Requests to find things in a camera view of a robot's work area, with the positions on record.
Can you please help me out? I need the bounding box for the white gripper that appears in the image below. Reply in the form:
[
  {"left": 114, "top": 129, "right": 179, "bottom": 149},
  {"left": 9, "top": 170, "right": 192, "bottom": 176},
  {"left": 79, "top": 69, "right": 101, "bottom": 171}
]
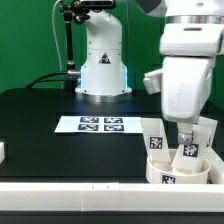
[{"left": 161, "top": 57, "right": 215, "bottom": 145}]

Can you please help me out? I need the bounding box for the white round stool seat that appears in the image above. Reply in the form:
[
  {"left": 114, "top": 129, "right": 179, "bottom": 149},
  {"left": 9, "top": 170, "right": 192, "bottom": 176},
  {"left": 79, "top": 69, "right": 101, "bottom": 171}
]
[{"left": 146, "top": 159, "right": 211, "bottom": 184}]

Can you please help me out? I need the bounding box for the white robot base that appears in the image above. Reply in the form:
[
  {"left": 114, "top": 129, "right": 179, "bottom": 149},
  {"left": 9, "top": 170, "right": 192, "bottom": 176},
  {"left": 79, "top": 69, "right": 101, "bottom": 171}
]
[{"left": 75, "top": 10, "right": 132, "bottom": 102}]

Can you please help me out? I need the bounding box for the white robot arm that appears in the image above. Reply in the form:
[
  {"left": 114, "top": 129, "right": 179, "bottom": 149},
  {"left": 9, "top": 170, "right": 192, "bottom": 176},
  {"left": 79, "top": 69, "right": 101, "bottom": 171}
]
[{"left": 134, "top": 0, "right": 224, "bottom": 145}]

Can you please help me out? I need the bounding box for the white marker sheet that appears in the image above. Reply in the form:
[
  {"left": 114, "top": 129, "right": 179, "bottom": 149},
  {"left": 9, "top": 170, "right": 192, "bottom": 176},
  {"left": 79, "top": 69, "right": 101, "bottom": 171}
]
[{"left": 55, "top": 116, "right": 142, "bottom": 133}]

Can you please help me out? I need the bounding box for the white block at left edge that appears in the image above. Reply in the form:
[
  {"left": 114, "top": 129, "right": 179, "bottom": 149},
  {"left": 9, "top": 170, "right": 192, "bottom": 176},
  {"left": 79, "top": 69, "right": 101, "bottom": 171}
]
[{"left": 0, "top": 142, "right": 5, "bottom": 164}]

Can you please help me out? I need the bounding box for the white L-shaped obstacle wall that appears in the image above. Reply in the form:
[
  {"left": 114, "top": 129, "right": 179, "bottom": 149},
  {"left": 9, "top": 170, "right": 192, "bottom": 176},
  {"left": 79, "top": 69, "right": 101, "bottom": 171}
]
[{"left": 0, "top": 157, "right": 224, "bottom": 212}]

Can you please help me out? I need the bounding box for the black cable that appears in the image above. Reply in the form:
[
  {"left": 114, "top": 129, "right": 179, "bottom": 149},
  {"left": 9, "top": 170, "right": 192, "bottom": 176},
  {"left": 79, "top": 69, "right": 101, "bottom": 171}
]
[{"left": 25, "top": 71, "right": 71, "bottom": 90}]

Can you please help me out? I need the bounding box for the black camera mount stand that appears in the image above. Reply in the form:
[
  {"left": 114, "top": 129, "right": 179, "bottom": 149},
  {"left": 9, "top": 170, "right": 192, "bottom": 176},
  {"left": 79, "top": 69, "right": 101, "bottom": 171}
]
[{"left": 60, "top": 0, "right": 116, "bottom": 94}]

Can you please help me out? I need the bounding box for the grey cable on stand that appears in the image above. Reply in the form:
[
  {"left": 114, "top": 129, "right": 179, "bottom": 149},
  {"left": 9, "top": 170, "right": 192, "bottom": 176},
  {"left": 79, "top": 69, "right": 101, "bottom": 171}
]
[{"left": 51, "top": 0, "right": 66, "bottom": 73}]

